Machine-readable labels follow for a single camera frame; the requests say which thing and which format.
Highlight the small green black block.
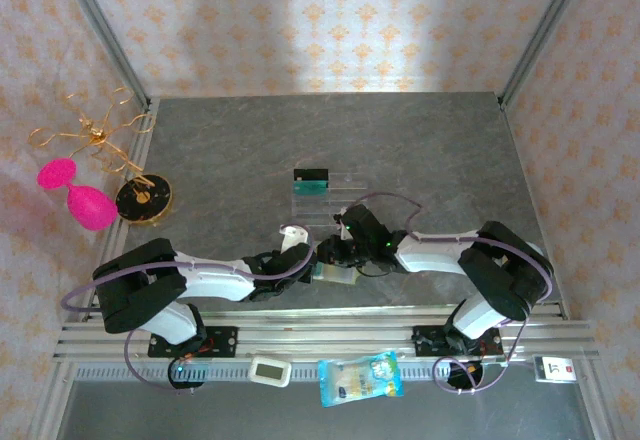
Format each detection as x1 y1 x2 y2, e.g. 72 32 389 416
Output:
293 168 330 185

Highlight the wide aluminium base rail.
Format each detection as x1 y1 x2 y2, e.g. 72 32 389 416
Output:
52 302 599 364

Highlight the teal credit card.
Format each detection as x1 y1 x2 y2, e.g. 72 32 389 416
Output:
292 181 330 196

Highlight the clear acrylic card stand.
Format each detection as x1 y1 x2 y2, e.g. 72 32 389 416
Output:
290 172 371 229

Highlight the blue snack packet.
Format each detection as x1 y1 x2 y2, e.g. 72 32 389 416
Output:
317 350 405 408

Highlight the aluminium side rail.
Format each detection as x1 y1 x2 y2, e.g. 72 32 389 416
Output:
79 97 161 321
498 95 566 311

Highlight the purple cable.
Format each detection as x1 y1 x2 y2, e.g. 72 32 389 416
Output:
60 224 317 392
342 191 555 395

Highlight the white label card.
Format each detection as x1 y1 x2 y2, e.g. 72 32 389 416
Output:
532 354 576 385

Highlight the black round cable port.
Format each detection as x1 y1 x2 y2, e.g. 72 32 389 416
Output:
446 359 487 392
168 358 210 391

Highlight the aluminium corner post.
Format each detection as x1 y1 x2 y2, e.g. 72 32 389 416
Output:
52 0 151 111
499 0 594 111

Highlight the gold wire stand black base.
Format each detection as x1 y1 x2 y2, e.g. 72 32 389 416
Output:
28 86 175 231

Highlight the white digital timer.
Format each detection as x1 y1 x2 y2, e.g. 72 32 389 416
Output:
248 354 293 389

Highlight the grey slotted cable duct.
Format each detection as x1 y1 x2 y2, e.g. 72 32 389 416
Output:
74 362 506 385

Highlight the pink goblet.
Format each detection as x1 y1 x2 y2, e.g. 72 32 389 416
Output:
37 157 120 232

